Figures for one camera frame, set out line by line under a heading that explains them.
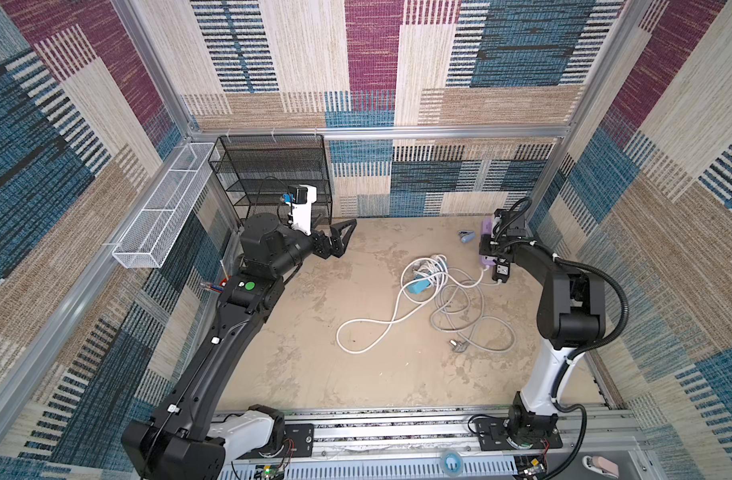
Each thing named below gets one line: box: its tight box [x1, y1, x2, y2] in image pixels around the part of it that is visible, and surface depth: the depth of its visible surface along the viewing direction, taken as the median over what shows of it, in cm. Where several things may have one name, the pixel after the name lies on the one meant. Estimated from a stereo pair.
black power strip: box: [492, 257, 511, 283], surface depth 104 cm
